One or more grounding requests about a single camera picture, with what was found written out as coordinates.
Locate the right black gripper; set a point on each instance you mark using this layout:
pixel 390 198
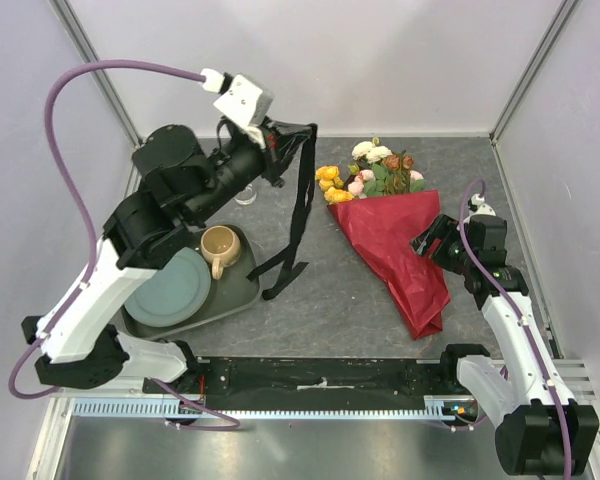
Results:
pixel 444 228

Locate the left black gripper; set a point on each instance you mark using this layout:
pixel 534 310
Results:
pixel 280 139

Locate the red wrapping paper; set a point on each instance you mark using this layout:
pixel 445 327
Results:
pixel 380 230

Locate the mixed flower bunch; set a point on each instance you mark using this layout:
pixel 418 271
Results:
pixel 375 171

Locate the black ribbon with gold text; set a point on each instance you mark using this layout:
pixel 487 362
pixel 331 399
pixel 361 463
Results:
pixel 290 268

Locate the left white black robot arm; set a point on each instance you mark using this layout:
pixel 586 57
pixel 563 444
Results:
pixel 182 187

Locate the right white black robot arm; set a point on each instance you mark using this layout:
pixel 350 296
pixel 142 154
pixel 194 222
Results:
pixel 540 427

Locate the clear glass vase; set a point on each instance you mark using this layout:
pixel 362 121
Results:
pixel 247 195

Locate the beige ceramic mug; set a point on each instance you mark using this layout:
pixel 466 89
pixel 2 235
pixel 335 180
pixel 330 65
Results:
pixel 221 248

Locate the dark green tray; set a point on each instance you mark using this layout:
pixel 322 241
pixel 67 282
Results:
pixel 233 293

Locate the teal plate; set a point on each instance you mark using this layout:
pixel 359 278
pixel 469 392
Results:
pixel 172 294

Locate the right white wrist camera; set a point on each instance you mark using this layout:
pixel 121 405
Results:
pixel 478 206

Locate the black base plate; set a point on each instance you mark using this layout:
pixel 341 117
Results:
pixel 222 376

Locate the light blue cable duct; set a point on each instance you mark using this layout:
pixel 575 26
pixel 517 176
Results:
pixel 171 408

